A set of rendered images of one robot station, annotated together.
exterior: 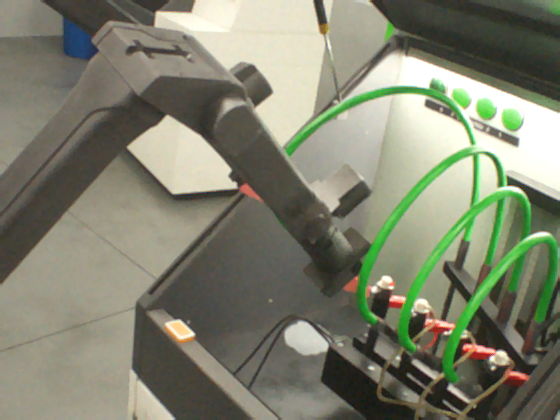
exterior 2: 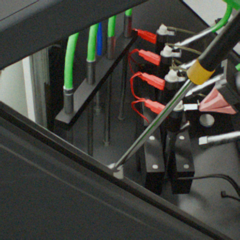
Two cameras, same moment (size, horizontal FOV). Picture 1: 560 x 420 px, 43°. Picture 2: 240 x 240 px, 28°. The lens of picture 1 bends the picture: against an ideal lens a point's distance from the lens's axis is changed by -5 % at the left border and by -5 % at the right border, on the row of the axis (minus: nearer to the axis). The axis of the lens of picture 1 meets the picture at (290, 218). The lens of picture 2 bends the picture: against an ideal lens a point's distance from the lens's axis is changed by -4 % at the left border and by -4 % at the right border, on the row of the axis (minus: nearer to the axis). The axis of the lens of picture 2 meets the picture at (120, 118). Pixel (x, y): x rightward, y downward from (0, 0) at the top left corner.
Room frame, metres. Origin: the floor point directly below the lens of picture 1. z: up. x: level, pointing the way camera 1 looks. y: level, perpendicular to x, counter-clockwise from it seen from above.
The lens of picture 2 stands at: (1.65, 0.15, 1.74)
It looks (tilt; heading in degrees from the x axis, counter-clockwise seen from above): 45 degrees down; 218
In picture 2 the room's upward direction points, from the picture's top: 4 degrees clockwise
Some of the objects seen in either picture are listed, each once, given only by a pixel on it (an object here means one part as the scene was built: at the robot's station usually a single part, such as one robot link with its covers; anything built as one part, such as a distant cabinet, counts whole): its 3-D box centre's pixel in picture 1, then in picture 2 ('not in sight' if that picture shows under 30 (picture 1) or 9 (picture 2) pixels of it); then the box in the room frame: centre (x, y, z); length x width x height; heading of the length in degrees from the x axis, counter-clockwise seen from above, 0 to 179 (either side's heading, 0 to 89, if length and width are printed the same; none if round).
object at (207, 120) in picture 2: not in sight; (206, 120); (0.79, -0.22, 0.84); 0.04 x 0.04 x 0.01
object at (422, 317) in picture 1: (400, 364); (171, 115); (0.99, -0.22, 1.01); 0.05 x 0.03 x 0.21; 133
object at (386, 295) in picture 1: (367, 340); (175, 143); (1.05, -0.16, 1.01); 0.05 x 0.03 x 0.21; 133
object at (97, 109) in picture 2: not in sight; (98, 84); (0.96, -0.46, 0.93); 0.02 x 0.02 x 0.19; 43
